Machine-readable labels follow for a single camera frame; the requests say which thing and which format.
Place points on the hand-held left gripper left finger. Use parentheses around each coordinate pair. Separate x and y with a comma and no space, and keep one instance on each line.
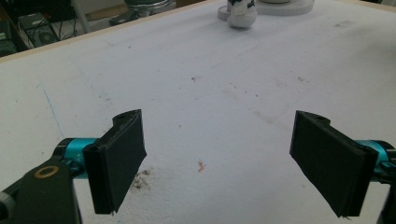
(116,161)

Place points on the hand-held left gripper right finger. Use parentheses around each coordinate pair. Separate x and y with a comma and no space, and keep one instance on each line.
(333,168)

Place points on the slim black computer tower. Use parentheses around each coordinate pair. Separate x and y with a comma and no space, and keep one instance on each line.
(40,32)

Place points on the white metal table leg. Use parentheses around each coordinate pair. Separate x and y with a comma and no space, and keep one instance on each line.
(80,15)

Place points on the white stand with pole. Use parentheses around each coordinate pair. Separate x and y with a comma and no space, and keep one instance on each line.
(286,8)

